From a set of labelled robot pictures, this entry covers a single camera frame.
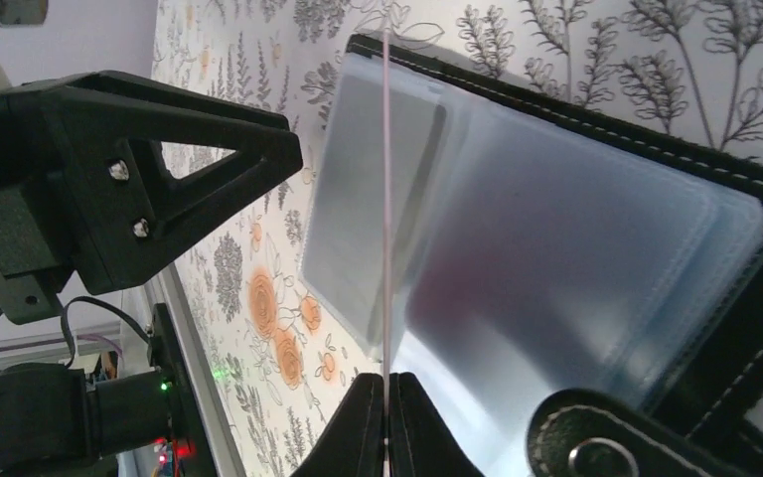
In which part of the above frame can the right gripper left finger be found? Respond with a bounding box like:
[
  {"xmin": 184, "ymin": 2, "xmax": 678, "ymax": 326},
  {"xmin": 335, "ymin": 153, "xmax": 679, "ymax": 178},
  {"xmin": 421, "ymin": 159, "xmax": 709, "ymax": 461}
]
[{"xmin": 293, "ymin": 373, "xmax": 383, "ymax": 477}]

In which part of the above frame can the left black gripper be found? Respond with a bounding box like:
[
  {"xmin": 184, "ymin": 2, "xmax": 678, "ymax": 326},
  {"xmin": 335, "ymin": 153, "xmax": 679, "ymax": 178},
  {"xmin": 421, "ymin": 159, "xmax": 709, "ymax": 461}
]
[{"xmin": 0, "ymin": 71, "xmax": 303, "ymax": 324}]

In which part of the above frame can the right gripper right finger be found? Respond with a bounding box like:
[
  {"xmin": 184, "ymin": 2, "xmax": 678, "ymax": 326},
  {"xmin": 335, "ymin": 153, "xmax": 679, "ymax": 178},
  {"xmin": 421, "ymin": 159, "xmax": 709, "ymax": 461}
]
[{"xmin": 387, "ymin": 373, "xmax": 481, "ymax": 477}]

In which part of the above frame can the black leather card holder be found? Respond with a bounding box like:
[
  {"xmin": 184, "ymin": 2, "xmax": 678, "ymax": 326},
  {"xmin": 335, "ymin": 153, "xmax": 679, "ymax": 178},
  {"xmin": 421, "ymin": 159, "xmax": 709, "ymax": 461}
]
[{"xmin": 300, "ymin": 34, "xmax": 763, "ymax": 476}]

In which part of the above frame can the red card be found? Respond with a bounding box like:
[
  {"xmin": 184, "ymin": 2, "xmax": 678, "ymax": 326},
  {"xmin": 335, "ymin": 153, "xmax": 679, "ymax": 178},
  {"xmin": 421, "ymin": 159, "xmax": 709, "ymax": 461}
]
[{"xmin": 381, "ymin": 28, "xmax": 392, "ymax": 476}]

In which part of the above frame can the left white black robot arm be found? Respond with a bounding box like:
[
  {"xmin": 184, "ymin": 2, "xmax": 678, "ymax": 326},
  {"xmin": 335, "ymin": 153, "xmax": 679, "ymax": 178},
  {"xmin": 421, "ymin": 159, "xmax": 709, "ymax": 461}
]
[{"xmin": 0, "ymin": 71, "xmax": 303, "ymax": 476}]

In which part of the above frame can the floral patterned table mat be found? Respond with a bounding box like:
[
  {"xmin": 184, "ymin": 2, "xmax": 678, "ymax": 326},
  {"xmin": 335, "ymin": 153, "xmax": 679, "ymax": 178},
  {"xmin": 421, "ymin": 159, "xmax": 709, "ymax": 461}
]
[{"xmin": 152, "ymin": 1, "xmax": 763, "ymax": 476}]

